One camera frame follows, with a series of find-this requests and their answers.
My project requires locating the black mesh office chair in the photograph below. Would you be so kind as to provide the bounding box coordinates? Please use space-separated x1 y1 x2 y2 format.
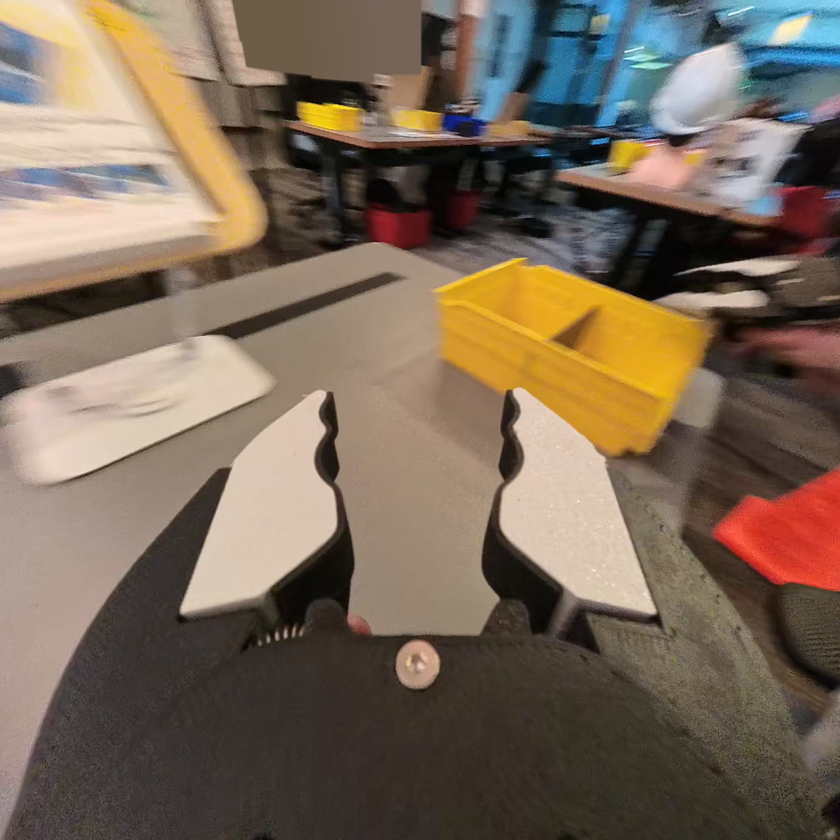
777 583 840 686

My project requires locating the brown background work table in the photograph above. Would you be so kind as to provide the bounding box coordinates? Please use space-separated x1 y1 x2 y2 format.
554 164 785 296
282 118 559 250

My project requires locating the white hard hat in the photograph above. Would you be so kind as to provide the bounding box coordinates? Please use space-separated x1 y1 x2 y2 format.
650 42 749 135

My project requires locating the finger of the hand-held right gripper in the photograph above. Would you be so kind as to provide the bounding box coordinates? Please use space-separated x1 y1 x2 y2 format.
655 289 770 312
675 257 799 278

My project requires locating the white metal document stand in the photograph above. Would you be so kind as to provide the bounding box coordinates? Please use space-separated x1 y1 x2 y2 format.
0 220 277 488

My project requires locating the pink mannequin head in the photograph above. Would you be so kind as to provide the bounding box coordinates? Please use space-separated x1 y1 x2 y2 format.
626 134 708 191

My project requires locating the white printed product box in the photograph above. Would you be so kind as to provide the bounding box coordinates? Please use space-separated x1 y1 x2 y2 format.
712 120 798 211

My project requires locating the large yellow plastic bin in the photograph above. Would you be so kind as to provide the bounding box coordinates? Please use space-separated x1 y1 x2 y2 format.
433 257 713 457

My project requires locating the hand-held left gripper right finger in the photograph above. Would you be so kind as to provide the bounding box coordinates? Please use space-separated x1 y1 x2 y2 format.
482 387 659 637

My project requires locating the red storage bag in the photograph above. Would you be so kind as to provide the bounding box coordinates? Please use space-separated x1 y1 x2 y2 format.
445 189 483 231
366 203 433 250
781 185 840 253

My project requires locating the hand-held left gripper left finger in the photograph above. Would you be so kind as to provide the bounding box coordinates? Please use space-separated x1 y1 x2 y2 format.
178 390 355 630

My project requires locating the person's right hand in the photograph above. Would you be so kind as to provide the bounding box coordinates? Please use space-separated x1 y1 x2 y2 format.
738 327 840 395

